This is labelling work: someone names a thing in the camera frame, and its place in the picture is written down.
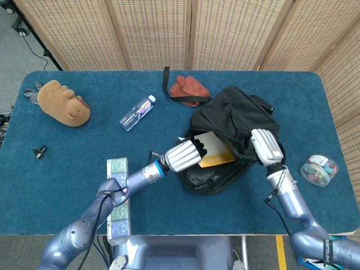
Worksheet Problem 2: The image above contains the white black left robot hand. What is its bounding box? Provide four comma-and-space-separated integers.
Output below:
160, 137, 208, 173

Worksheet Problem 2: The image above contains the black backpack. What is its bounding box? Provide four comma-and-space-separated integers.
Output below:
162, 66, 286, 196

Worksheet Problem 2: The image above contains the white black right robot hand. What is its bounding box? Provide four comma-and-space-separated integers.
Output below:
249, 128, 284, 167

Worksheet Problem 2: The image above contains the black wheeled stand base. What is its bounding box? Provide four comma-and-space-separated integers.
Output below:
0, 0, 30, 37

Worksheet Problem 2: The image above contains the blue table cloth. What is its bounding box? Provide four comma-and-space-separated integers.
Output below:
0, 70, 360, 236

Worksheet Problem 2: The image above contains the row of coloured boxes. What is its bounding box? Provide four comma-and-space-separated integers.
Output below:
106, 157, 132, 248

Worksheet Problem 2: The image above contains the black tripod stand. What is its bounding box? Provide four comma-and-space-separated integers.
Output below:
10, 0, 63, 71

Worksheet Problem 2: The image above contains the rust brown cloth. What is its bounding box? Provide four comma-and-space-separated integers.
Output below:
169, 75, 211, 107

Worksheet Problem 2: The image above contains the black oblong case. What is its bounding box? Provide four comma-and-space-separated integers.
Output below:
250, 94, 275, 114

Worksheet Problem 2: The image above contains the blue-grey robot torso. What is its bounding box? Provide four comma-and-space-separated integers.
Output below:
109, 235, 248, 270

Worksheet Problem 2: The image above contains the brown plush toy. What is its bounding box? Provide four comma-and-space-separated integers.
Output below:
37, 79, 91, 127

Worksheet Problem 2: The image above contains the clear jar of coloured clips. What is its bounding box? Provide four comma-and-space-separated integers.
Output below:
300, 154, 339, 188

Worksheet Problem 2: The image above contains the clear plastic water bottle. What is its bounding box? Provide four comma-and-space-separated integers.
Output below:
120, 94, 157, 132

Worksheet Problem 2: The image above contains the black binder clip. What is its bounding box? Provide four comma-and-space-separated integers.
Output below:
32, 145, 48, 160

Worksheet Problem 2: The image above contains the white yellow Lexikon book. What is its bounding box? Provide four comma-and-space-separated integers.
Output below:
178, 132, 236, 169

